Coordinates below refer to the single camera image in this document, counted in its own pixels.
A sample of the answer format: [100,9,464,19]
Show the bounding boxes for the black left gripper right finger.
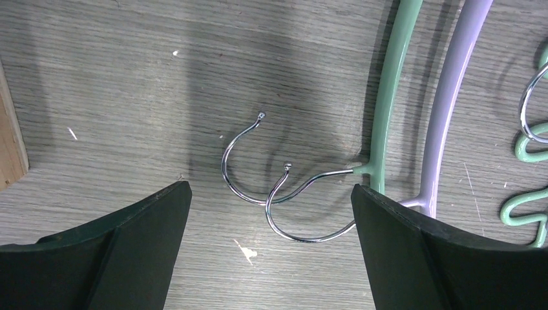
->
[351,185,547,309]

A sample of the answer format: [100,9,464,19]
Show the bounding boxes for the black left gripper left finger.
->
[1,181,192,309]

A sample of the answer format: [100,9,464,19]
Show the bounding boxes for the green notched hanger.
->
[221,1,422,212]

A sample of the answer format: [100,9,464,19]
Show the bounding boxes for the wooden clothes rack frame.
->
[1,64,29,191]

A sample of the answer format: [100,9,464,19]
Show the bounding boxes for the purple notched hanger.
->
[265,0,548,245]

